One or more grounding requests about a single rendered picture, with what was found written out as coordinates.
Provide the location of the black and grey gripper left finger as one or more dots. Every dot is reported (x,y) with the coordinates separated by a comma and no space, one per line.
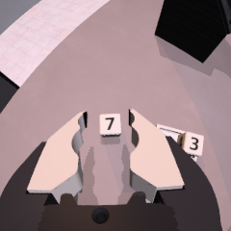
(52,169)

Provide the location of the white number cube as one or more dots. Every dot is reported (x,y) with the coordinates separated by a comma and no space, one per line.
(191,143)
(110,125)

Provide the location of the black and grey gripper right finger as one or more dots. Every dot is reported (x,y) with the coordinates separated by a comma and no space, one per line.
(168,175)

